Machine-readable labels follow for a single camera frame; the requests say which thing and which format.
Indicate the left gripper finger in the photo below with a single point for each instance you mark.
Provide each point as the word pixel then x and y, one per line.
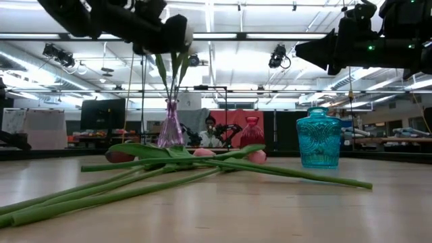
pixel 140 50
pixel 165 35

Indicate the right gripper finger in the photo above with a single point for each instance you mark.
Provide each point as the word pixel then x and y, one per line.
pixel 320 50

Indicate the purple glass vase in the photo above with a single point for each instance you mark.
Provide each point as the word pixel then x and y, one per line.
pixel 170 131

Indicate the teal glass vase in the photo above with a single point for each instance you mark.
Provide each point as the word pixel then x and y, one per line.
pixel 319 141

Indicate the dark red tulip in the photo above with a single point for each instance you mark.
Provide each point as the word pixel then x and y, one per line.
pixel 111 165
pixel 119 157

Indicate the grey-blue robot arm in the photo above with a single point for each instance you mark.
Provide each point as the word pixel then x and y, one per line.
pixel 356 131
pixel 410 131

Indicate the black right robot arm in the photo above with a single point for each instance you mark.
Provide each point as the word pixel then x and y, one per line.
pixel 405 20

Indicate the red glass vase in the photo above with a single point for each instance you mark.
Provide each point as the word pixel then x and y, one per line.
pixel 251 135

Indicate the overhead LED light bar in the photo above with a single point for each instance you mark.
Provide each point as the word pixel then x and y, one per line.
pixel 216 35

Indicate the black computer monitor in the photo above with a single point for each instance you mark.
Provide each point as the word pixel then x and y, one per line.
pixel 103 114

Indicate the black ceiling spot lamp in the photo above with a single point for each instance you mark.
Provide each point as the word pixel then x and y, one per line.
pixel 60 57

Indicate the blue storage bins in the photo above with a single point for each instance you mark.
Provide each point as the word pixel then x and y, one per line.
pixel 347 135

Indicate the grey cloth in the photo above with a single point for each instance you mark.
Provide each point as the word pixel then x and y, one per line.
pixel 192 118

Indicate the black partition panel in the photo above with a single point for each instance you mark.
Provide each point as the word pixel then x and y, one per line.
pixel 283 130

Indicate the wooden work table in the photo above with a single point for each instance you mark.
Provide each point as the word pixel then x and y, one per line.
pixel 388 139

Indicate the cluttered work table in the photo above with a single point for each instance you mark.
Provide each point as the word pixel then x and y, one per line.
pixel 101 138

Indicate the red cloth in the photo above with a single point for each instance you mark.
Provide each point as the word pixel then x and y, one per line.
pixel 233 116

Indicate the person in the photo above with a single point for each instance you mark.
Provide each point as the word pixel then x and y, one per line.
pixel 207 140

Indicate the pink board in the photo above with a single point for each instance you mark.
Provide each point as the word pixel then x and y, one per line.
pixel 45 130

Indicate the white board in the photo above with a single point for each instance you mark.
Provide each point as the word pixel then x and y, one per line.
pixel 13 121

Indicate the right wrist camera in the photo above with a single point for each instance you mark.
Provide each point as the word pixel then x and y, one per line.
pixel 359 18

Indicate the round black ceiling camera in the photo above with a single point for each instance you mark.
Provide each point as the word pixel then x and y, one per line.
pixel 193 60

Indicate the black ceiling rail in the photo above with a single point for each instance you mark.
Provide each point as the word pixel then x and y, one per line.
pixel 303 91

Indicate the black stand frame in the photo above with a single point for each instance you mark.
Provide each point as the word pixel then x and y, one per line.
pixel 200 87

